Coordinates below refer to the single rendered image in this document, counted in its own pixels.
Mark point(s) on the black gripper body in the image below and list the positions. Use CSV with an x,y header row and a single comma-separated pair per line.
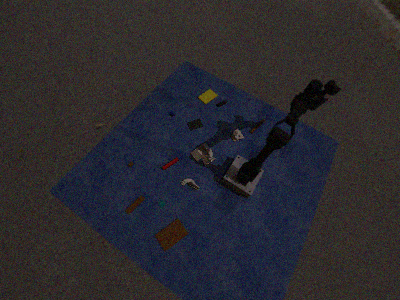
x,y
330,88

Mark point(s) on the yellow flat rectangular plate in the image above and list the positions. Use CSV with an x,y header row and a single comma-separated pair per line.
x,y
207,96

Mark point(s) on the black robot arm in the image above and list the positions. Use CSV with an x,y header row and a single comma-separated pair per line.
x,y
277,137

